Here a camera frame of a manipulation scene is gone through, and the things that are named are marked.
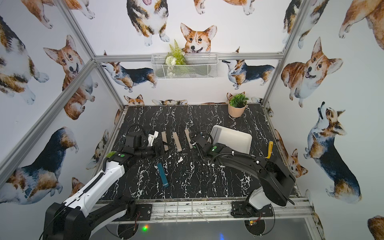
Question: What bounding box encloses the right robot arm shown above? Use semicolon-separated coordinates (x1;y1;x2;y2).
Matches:
190;133;296;210

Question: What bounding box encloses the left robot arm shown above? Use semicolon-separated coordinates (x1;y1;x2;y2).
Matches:
40;132;167;240

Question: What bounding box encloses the white storage tray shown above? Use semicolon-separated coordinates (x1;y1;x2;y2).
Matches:
211;125;253;154

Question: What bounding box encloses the small white potted succulent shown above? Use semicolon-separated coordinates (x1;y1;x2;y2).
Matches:
106;151;116;158

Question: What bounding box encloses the beige plier left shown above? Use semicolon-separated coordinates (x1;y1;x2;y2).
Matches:
162;131;169;152

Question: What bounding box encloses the teal plier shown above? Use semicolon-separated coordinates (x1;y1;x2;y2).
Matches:
157;163;169;188

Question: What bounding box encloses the pink potted plant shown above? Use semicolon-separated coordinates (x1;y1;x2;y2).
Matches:
227;92;249;118

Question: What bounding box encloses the fern with white flower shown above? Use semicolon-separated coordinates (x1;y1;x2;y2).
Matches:
165;40;188;78

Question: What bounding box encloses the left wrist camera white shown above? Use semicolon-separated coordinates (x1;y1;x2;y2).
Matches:
148;130;159;147

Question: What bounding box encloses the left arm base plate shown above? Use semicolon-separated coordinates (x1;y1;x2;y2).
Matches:
119;204;153;222

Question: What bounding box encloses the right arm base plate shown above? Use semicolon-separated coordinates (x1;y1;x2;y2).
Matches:
231;202;274;218

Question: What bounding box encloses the white wire wall basket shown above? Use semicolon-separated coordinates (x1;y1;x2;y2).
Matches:
151;53;219;80

